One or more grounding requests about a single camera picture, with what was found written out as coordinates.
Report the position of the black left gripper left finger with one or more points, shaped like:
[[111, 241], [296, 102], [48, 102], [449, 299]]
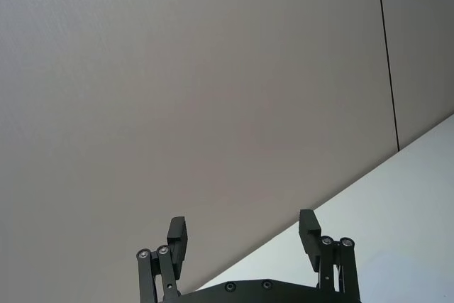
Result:
[[176, 246]]

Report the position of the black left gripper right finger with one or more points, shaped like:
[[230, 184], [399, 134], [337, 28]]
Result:
[[312, 242]]

